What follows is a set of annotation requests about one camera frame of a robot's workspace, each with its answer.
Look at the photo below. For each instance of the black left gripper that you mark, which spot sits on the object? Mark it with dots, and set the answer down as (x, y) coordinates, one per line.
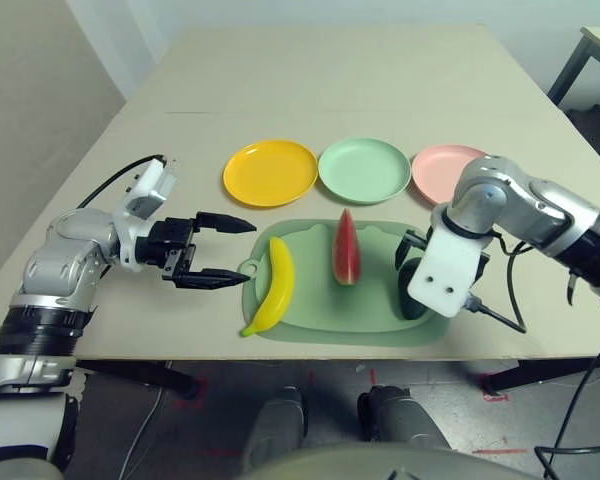
(167, 245)

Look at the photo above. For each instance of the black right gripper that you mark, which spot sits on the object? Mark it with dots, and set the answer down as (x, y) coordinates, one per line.
(481, 270)

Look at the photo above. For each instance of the toy watermelon slice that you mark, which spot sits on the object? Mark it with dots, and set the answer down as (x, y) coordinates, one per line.
(346, 250)

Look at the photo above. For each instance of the yellow toy banana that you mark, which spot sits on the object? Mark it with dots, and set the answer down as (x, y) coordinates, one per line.
(280, 280)

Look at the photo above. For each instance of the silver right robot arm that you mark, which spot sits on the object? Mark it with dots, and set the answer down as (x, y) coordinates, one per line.
(530, 200)

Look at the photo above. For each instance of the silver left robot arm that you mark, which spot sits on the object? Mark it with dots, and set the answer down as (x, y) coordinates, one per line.
(65, 260)

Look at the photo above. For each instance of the green cutting board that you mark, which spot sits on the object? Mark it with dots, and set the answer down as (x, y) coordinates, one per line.
(375, 305)

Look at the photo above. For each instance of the pink plastic plate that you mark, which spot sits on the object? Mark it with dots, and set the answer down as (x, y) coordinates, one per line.
(435, 172)

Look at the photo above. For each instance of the mint green plastic plate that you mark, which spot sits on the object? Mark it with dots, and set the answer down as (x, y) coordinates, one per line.
(365, 170)

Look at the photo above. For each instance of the yellow plastic plate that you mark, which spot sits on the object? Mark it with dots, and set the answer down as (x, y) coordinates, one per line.
(270, 172)

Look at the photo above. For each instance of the black table leg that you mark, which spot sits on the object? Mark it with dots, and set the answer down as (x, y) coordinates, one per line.
(545, 374)
(145, 375)

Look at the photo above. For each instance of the grey robot right leg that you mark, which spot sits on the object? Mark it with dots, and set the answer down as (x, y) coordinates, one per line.
(400, 415)

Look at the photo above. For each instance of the grey robot leg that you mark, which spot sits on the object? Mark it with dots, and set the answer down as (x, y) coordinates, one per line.
(400, 415)
(275, 425)

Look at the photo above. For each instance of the grey robot left leg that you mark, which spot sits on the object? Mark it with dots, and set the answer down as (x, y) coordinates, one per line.
(275, 425)

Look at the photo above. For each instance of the grey robot torso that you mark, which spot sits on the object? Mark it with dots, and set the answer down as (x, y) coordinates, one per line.
(380, 465)

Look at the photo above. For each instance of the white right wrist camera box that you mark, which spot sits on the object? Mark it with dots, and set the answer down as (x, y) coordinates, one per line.
(445, 260)

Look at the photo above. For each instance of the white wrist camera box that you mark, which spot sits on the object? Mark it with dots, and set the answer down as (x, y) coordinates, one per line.
(152, 192)
(445, 260)

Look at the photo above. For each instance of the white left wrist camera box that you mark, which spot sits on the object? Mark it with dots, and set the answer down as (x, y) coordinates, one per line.
(152, 192)

